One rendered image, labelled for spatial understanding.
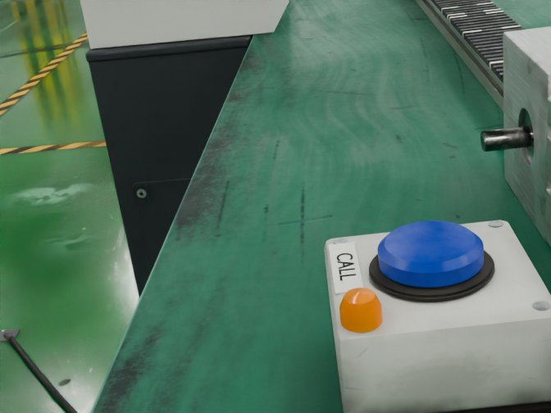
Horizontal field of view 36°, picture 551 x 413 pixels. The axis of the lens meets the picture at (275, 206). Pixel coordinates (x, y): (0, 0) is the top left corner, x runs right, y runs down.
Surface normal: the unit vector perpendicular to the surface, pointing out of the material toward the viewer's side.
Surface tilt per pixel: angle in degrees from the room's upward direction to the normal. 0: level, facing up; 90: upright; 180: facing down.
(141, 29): 90
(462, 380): 90
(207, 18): 90
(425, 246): 3
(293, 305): 0
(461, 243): 3
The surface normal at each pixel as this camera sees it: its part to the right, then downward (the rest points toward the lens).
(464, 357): 0.01, 0.42
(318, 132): -0.12, -0.90
